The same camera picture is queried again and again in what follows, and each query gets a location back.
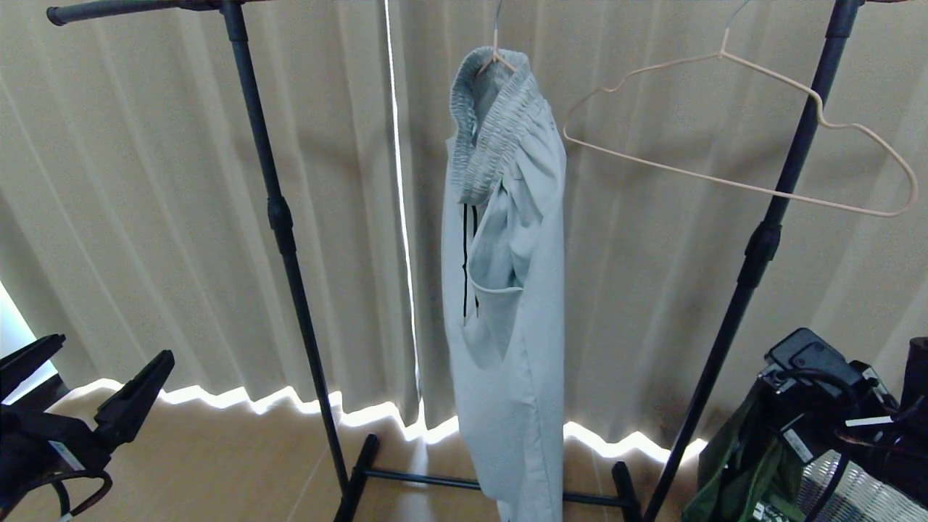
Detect beige curtain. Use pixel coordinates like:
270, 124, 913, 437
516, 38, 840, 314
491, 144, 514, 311
0, 0, 928, 465

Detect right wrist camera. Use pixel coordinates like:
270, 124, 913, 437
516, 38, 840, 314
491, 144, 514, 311
758, 328, 867, 396

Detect pale grey shorts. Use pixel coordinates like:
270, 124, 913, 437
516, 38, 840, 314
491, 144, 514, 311
441, 47, 568, 522

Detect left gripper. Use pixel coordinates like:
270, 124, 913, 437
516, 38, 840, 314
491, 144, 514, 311
0, 333, 176, 501

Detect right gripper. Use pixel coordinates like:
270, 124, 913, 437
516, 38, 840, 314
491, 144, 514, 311
760, 377, 901, 468

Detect black clothes rack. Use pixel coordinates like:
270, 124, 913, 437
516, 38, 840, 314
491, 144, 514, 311
46, 0, 863, 522

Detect green garment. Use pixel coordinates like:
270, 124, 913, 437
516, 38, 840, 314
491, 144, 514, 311
681, 384, 805, 522

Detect white laundry basket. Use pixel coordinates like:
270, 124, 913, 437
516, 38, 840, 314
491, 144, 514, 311
797, 449, 928, 522

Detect pink clothes hanger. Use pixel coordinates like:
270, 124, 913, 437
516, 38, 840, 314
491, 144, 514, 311
562, 0, 919, 218
475, 0, 518, 77

